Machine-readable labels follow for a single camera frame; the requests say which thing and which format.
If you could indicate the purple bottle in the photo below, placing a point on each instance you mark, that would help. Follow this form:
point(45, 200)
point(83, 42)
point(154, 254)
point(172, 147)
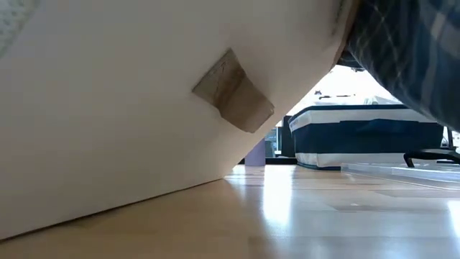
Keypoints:
point(256, 154)

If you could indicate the black aluminium table frame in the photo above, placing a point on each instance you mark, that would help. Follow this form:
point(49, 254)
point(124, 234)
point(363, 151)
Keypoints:
point(276, 161)

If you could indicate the dark blue plaid garment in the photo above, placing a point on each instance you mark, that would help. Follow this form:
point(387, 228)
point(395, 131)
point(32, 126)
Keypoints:
point(413, 50)

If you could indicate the clear empty plastic container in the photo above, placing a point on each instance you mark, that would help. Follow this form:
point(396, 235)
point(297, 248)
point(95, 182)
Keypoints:
point(402, 174)

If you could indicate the square fabric laundry bin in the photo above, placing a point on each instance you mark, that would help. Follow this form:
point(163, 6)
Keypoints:
point(108, 126)

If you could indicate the white crumpled garments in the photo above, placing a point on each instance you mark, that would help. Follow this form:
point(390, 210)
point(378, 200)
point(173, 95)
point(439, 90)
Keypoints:
point(352, 98)

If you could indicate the navy and white fabric bin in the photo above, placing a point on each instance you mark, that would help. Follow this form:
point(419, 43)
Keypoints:
point(359, 136)

